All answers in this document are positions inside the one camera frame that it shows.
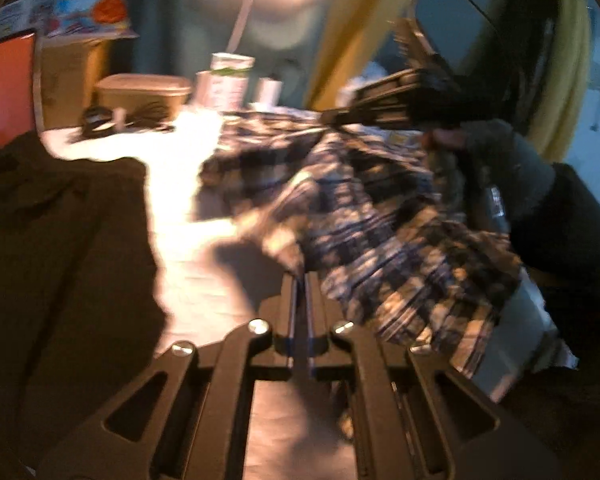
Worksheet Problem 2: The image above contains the cardboard box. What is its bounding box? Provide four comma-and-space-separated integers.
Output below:
39, 39, 113, 131

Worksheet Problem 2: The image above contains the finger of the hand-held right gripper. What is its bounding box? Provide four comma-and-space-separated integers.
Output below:
320, 94, 424, 127
352, 70, 424, 107

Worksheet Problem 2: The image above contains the tan lidded container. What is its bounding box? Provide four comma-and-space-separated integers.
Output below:
94, 73, 193, 117

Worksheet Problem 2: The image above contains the black curved frame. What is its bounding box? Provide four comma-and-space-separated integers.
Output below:
414, 0, 577, 131

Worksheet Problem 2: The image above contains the blue plaid shirt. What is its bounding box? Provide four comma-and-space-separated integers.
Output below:
199, 107, 527, 377

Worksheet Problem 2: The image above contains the black cable bundle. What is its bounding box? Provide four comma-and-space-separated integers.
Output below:
79, 101, 177, 140

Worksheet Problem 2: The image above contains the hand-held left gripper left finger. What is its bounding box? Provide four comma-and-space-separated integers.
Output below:
35, 274, 298, 480

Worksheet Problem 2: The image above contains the person's right forearm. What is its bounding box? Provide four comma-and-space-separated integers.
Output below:
507, 161, 600, 273

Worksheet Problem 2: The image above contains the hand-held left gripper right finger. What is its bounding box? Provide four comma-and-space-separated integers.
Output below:
304, 273, 563, 480

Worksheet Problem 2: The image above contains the white charger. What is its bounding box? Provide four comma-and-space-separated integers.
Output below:
256, 76, 282, 107

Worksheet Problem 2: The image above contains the green white milk carton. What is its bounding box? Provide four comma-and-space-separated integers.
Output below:
195, 52, 256, 112

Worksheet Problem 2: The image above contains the dark cloth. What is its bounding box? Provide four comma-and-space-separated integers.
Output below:
0, 130, 168, 480

